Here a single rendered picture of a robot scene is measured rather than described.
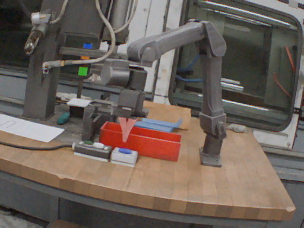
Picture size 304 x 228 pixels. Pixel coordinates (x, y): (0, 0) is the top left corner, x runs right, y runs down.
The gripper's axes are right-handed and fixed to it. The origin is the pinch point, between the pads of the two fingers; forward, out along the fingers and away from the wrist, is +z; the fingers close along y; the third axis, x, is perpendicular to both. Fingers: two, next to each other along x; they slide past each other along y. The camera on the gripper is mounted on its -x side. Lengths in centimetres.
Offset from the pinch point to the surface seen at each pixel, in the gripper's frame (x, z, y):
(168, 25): 92, -37, 2
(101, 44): 99, -21, -29
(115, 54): 32.0, -20.9, -11.5
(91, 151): -2.9, 5.0, -8.6
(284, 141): 89, 7, 75
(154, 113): 59, 1, 5
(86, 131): 8.5, 2.4, -13.0
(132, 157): -2.7, 4.0, 3.2
